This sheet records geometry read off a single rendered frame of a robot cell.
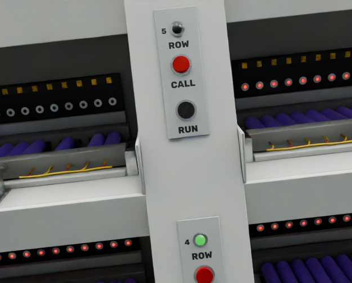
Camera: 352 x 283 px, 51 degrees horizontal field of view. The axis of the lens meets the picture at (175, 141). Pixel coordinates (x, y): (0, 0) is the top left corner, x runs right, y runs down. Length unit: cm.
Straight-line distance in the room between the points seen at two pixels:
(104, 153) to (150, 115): 10
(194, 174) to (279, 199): 9
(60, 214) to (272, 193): 20
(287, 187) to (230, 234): 7
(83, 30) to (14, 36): 7
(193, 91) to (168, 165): 7
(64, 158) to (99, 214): 10
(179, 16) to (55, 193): 21
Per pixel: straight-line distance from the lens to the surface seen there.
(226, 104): 36
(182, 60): 35
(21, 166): 46
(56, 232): 39
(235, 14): 39
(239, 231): 37
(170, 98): 35
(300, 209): 39
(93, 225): 38
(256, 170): 39
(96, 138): 49
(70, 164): 44
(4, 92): 57
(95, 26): 39
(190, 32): 37
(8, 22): 41
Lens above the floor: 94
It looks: 1 degrees down
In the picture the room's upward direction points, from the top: 6 degrees counter-clockwise
